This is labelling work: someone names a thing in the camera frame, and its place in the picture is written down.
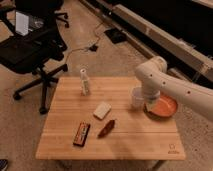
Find white sponge block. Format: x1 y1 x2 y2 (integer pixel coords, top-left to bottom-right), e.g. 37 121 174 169
93 102 111 120

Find red chili pepper toy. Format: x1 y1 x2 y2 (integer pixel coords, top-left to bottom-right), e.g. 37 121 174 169
98 120 115 138

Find small white bottle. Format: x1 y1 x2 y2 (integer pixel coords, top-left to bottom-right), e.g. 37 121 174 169
80 69 90 96

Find white ceramic cup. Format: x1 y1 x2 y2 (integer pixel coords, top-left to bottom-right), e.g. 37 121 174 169
131 87 144 109

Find black floor plate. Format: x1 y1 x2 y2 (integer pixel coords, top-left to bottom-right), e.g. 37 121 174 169
105 28 126 44

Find orange ceramic bowl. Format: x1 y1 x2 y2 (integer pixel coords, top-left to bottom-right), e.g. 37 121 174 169
145 94 178 118

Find black orange candy bar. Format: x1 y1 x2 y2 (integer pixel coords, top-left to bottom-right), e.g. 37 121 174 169
73 122 90 147

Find dark object floor corner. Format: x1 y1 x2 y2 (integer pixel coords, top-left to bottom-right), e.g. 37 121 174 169
0 159 8 171

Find black office chair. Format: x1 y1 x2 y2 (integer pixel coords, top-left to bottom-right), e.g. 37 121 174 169
0 0 68 114

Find cable with plug on floor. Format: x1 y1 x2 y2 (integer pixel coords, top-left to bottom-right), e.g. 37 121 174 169
63 20 111 65

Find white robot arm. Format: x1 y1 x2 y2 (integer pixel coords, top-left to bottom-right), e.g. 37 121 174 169
135 56 213 122

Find long aluminium rail beam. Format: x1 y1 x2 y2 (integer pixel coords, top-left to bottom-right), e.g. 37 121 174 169
79 0 213 81

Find white paper on chair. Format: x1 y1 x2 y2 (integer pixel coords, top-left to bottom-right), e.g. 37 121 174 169
15 11 29 36

